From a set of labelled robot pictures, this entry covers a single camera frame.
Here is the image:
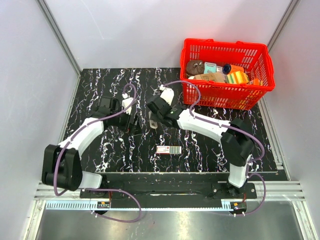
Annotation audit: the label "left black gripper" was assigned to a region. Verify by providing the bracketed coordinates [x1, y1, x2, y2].
[111, 106, 143, 136]

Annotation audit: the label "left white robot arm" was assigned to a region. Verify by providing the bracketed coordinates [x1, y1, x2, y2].
[41, 93, 141, 198]

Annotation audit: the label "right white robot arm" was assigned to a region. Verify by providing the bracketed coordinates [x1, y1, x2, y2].
[146, 95, 254, 198]

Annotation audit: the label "brown round item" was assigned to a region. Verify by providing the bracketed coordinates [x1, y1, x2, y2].
[186, 60, 205, 76]

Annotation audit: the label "teal white box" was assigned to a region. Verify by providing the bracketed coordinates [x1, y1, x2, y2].
[203, 62, 217, 74]

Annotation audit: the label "brown cardboard box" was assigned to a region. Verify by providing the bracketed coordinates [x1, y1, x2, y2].
[193, 72, 226, 83]

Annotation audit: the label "red plastic basket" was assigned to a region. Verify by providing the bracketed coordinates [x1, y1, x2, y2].
[180, 38, 276, 110]

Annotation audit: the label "orange bottle blue cap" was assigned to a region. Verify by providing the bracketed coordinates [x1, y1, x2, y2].
[222, 63, 245, 75]

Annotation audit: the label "yellow green sticky notes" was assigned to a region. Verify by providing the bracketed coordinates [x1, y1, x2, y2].
[227, 71, 250, 85]

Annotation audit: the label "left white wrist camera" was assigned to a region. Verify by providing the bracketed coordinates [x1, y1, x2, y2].
[121, 93, 135, 115]

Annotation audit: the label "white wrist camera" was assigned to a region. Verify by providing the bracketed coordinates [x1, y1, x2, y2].
[159, 85, 175, 105]
[121, 93, 135, 115]

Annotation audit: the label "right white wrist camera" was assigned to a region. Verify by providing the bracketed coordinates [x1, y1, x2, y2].
[159, 85, 175, 105]

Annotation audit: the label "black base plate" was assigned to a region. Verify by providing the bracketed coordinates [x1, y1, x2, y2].
[79, 171, 258, 209]

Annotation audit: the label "aluminium frame rail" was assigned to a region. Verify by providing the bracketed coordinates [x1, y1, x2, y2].
[34, 180, 306, 201]

